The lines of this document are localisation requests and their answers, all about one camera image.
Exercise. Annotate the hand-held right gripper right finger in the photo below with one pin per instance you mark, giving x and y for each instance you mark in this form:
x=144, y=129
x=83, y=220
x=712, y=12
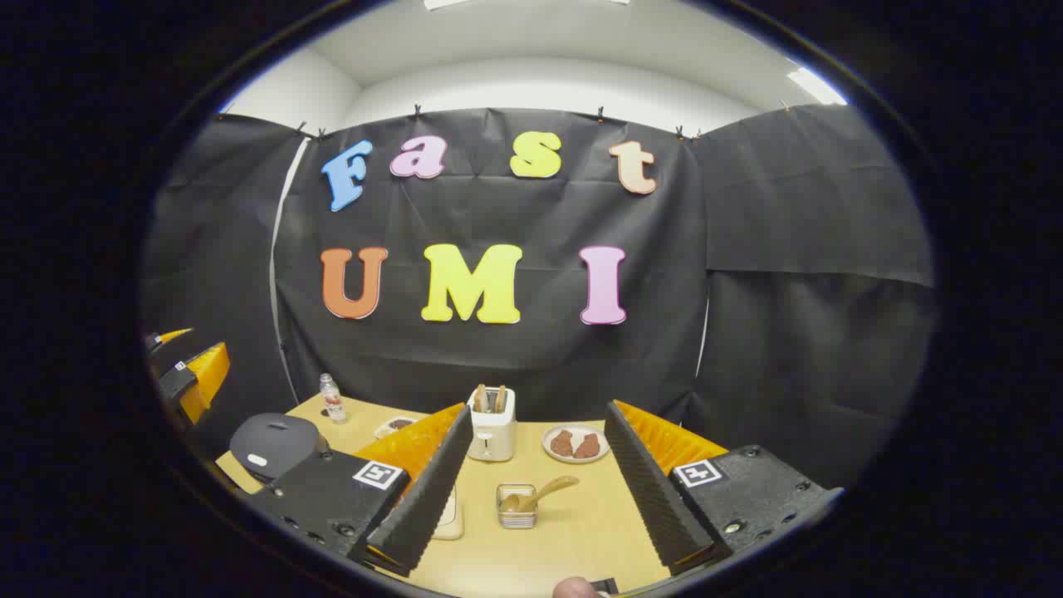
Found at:
x=648, y=490

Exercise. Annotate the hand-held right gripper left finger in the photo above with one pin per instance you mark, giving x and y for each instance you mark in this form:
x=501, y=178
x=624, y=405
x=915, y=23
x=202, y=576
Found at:
x=432, y=490

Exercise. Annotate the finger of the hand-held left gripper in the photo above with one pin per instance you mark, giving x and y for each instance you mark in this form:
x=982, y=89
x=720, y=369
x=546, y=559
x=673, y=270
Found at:
x=170, y=335
x=206, y=374

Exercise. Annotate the dark grey rice cooker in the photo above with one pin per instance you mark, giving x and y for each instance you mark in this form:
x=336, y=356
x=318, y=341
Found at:
x=274, y=444

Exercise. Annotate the wooden spoon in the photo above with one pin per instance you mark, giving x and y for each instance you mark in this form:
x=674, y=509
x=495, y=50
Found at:
x=544, y=490

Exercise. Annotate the white divided condiment tray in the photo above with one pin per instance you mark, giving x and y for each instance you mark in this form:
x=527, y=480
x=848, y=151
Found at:
x=397, y=427

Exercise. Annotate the brown meat piece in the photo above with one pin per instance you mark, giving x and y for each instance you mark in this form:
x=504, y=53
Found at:
x=588, y=447
x=561, y=443

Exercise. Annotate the white plate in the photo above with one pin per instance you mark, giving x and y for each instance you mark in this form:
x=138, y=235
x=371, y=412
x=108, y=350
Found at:
x=575, y=458

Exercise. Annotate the white toaster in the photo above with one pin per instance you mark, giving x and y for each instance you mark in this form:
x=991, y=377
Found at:
x=492, y=436

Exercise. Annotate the toast slice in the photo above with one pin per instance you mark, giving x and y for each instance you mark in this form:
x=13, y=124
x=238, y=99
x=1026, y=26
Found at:
x=501, y=399
x=480, y=399

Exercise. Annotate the clear plastic bottle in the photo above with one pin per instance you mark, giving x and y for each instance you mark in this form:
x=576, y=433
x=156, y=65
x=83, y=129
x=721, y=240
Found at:
x=332, y=403

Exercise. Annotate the black backdrop cloth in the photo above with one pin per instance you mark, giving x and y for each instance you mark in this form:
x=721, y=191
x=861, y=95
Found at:
x=531, y=365

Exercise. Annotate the ceiling light panel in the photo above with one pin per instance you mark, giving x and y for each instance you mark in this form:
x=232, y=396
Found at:
x=815, y=85
x=444, y=3

